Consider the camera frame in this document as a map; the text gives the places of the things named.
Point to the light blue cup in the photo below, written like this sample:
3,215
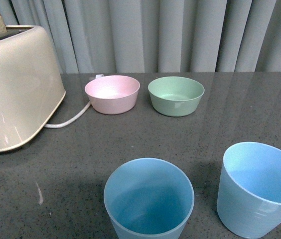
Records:
249,195

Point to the white curtain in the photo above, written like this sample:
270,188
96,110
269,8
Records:
107,36

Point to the green bowl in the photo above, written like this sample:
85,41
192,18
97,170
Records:
175,96

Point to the pink bowl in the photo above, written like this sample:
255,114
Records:
113,95

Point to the cream toaster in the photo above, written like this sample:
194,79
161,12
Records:
31,88

